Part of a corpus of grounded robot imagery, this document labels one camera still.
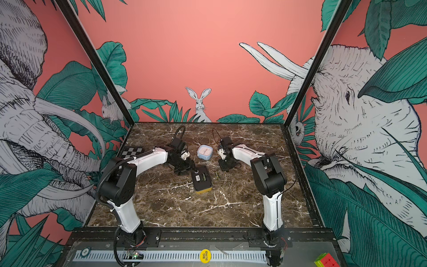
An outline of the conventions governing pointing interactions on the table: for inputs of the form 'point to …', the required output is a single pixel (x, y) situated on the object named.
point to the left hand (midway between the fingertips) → (196, 169)
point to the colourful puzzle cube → (326, 260)
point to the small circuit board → (134, 255)
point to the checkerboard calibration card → (130, 151)
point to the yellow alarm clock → (202, 180)
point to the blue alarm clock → (204, 152)
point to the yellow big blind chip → (205, 256)
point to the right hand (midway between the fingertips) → (223, 165)
